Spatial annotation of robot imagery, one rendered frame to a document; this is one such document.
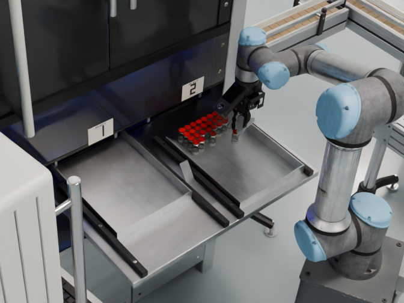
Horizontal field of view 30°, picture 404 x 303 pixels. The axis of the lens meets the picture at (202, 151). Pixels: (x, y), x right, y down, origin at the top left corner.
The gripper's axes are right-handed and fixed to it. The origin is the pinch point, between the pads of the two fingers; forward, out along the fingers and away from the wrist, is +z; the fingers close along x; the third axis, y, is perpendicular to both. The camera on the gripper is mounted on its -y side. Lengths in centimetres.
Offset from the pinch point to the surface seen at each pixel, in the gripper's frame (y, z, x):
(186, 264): -1, 80, 15
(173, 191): -28.1, 5.1, -5.4
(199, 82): -2.6, -10.3, 15.1
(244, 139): 4.0, 5.1, -1.0
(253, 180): -6.0, 5.1, -15.7
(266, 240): 42, 93, 13
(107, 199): -45.2, 5.1, 3.2
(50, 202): -85, -55, -39
